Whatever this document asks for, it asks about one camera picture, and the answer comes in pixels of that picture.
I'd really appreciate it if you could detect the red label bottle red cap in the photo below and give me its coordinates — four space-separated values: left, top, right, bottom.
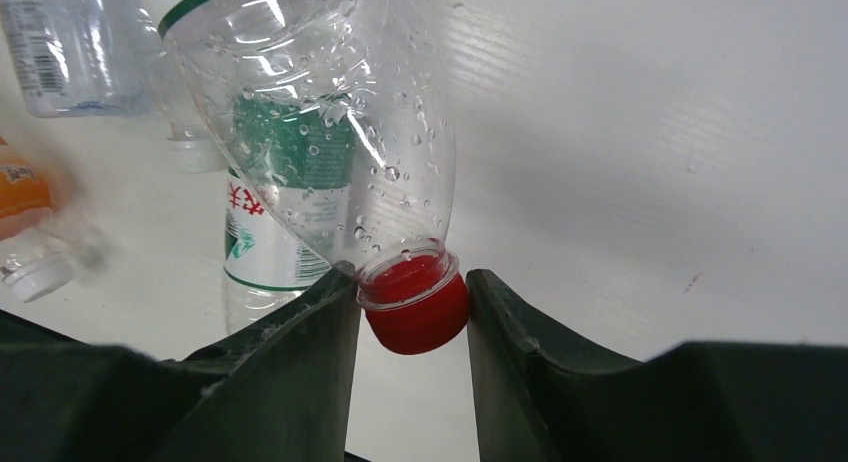
141 0 470 355

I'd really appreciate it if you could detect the orange juice bottle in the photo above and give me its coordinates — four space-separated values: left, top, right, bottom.
1 141 73 303

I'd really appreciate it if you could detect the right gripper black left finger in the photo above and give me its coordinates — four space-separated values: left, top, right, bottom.
1 272 360 461

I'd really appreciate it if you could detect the blue tinted water bottle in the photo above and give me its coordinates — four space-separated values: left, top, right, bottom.
1 0 151 118

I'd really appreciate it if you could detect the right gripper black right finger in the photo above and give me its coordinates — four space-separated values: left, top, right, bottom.
466 269 847 461

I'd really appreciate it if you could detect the green label green cap bottle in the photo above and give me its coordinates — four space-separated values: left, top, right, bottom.
223 97 354 333

